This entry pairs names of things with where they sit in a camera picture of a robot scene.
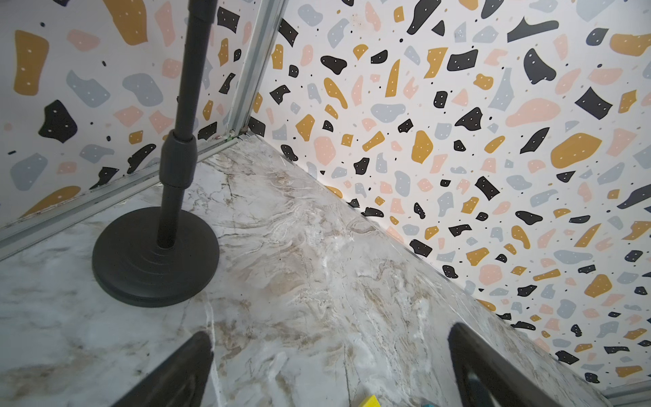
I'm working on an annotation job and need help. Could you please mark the black microphone stand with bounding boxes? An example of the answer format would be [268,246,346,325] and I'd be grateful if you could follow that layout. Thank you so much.
[92,1,220,308]

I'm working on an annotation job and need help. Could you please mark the yellow block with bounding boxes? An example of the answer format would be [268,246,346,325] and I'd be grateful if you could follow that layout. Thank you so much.
[359,395,381,407]

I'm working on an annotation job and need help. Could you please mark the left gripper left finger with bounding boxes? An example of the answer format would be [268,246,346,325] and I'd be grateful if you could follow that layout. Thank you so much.
[114,331,214,407]

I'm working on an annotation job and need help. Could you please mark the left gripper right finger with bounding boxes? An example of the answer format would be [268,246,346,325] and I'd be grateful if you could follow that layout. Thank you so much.
[448,323,559,406]

